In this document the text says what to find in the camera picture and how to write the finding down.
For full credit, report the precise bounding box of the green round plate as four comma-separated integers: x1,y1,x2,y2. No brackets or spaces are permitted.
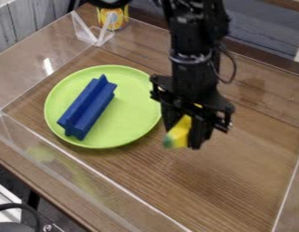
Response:
44,64,162,149

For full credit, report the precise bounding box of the blue star-shaped block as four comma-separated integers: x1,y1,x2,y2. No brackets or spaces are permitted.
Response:
58,74,118,140

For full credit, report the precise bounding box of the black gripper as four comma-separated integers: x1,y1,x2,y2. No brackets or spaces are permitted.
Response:
150,57,235,150

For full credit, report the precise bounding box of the clear acrylic enclosure wall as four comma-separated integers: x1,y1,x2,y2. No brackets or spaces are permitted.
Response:
0,17,299,232

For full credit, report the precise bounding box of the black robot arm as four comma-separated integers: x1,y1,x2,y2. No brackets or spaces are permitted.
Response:
150,0,236,150

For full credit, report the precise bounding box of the yellow labelled tin can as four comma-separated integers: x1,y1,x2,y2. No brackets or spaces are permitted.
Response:
98,5,130,31

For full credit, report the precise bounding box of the yellow toy banana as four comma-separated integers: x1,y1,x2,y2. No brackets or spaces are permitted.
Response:
163,113,192,149

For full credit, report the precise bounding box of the black cable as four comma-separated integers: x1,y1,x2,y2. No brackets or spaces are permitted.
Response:
0,203,42,232

